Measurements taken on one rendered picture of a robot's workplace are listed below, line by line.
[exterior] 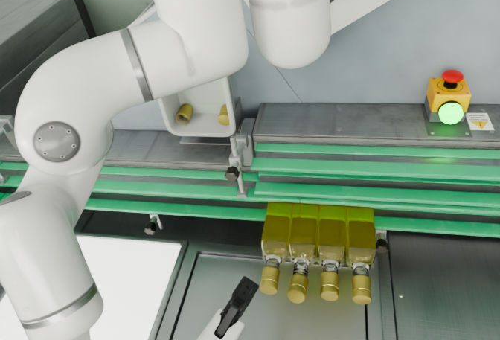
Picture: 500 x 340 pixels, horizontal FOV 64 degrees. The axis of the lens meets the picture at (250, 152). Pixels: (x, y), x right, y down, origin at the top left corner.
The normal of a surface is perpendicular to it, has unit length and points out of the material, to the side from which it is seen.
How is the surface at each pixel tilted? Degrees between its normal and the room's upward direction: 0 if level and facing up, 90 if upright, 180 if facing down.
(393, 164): 90
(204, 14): 26
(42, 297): 48
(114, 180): 90
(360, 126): 90
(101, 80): 61
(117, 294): 90
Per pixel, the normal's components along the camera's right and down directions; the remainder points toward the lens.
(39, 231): 0.70, -0.09
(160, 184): -0.11, -0.75
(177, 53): 0.26, 0.13
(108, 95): 0.75, 0.25
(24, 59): 0.98, 0.04
